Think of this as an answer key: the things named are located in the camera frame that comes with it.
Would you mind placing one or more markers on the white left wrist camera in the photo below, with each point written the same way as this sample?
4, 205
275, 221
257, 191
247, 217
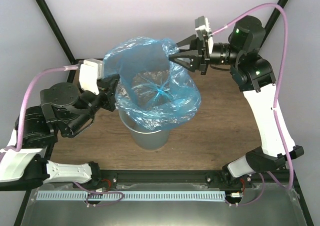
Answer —
90, 71

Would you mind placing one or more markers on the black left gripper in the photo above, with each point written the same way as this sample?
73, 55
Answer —
108, 85

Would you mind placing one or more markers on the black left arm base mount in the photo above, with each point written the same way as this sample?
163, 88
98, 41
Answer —
107, 179

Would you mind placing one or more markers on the black aluminium front rail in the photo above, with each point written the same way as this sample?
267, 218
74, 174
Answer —
145, 176

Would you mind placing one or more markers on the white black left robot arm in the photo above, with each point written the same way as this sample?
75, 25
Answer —
64, 110

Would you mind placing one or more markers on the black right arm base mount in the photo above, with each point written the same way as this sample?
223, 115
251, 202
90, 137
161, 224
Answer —
223, 178

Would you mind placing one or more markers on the translucent grey plastic trash bin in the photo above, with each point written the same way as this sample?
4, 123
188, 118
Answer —
145, 139

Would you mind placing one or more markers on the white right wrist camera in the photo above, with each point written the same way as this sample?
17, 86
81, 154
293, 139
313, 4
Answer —
202, 27

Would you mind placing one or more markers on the black frame post left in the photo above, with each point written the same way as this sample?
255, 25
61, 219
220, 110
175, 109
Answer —
55, 29

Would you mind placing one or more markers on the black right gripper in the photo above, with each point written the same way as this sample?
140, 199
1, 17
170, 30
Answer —
199, 52

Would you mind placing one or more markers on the blue translucent plastic trash bag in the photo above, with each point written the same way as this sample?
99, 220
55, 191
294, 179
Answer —
154, 92

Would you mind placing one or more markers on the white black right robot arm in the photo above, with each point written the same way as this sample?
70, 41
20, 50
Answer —
255, 79

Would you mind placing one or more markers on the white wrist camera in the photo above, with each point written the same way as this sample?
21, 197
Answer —
202, 27
90, 71

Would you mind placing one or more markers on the light blue slotted cable duct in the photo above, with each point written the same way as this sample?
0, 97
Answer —
134, 196

